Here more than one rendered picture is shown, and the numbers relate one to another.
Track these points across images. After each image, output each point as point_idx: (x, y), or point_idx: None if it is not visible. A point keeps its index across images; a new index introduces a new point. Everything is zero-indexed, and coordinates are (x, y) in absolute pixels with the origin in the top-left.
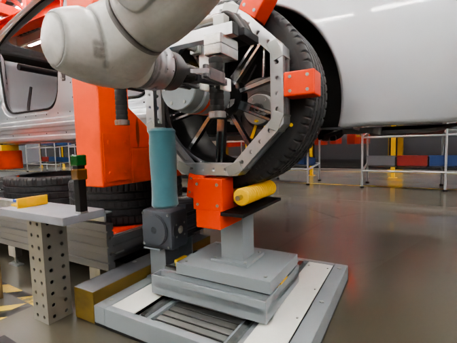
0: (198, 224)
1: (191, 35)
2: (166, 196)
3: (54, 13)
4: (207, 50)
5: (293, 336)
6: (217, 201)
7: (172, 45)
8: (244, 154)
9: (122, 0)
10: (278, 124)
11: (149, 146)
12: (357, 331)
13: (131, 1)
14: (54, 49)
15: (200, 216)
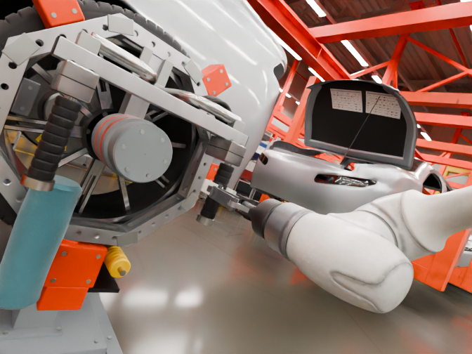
0: (43, 307)
1: (208, 121)
2: (39, 287)
3: (412, 270)
4: (230, 157)
5: None
6: (91, 275)
7: (182, 115)
8: (145, 225)
9: (409, 259)
10: (190, 206)
11: (40, 211)
12: (132, 352)
13: (410, 261)
14: (397, 302)
15: (51, 296)
